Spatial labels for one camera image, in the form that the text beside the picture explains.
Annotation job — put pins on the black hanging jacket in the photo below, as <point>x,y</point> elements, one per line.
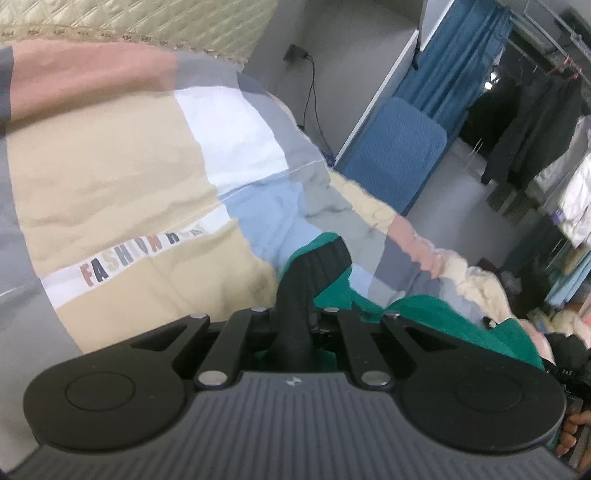
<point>531,138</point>

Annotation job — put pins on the grey ribbed hanging garment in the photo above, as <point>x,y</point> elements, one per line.
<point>510,205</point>

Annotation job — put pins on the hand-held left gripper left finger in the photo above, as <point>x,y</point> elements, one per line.
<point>240,342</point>

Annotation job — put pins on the light blue hanging garment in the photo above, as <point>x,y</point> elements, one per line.
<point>570,277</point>

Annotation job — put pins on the green sweater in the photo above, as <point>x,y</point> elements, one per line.
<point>429,314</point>

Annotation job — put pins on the black wall charger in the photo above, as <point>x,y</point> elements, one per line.
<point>295,52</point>

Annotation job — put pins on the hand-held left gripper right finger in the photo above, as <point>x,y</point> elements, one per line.
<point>355,347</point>

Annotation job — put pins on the white hanging jacket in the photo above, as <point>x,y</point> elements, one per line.
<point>577,194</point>

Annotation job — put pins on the person's right hand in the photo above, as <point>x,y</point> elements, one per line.
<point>575,431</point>

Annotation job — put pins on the quilted beige headboard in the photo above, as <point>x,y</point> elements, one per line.
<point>184,23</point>

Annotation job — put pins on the blue folded mattress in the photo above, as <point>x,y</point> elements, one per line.
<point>392,147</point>

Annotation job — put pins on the patchwork blanket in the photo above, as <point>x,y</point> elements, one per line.
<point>115,175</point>

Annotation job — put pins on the blue curtain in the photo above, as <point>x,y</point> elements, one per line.
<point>457,60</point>

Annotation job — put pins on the cream fluffy blanket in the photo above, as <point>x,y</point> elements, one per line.
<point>480,286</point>

